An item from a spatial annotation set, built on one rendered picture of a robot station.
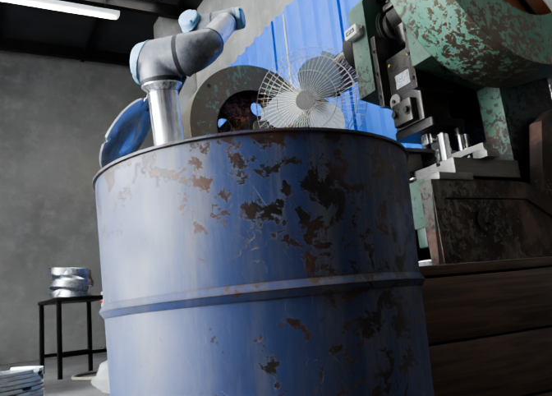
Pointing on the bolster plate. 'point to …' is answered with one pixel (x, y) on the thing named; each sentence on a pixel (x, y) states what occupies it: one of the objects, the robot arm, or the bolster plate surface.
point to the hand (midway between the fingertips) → (148, 108)
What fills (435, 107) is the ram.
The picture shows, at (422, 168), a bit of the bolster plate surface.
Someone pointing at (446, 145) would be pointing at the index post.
